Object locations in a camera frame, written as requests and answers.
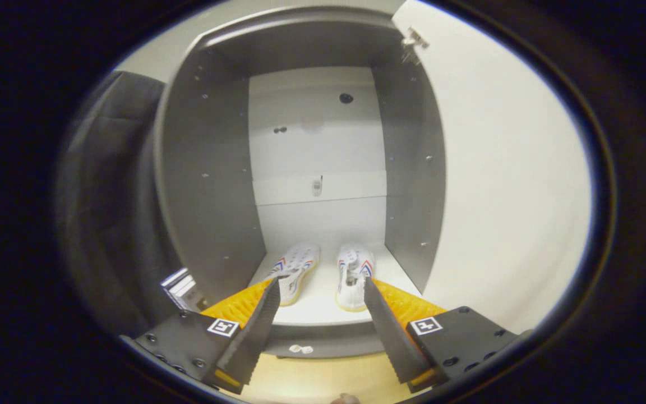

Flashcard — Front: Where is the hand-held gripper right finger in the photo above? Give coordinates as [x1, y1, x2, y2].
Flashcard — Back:
[363, 277, 531, 393]

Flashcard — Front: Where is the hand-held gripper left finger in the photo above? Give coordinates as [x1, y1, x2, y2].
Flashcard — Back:
[120, 278, 282, 394]

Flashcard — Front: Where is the white striped canvas shoe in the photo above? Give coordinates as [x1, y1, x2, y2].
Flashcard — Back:
[335, 242, 377, 313]
[264, 242, 321, 307]

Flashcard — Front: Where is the grey shoe cabinet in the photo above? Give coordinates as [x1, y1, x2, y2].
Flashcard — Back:
[154, 6, 447, 360]

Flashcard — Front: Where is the metal door hinge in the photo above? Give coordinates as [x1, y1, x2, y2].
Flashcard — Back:
[402, 27, 430, 63]

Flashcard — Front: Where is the black backdrop cloth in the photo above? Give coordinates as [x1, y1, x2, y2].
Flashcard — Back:
[57, 70, 189, 337]

